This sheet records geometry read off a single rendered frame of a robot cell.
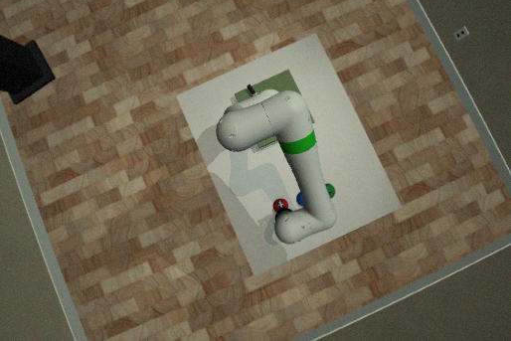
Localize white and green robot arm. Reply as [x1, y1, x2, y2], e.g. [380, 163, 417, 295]
[216, 85, 337, 245]

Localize blue dome bell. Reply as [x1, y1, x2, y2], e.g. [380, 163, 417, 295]
[296, 192, 305, 207]

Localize green dome bell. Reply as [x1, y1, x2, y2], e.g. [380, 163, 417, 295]
[325, 183, 335, 198]

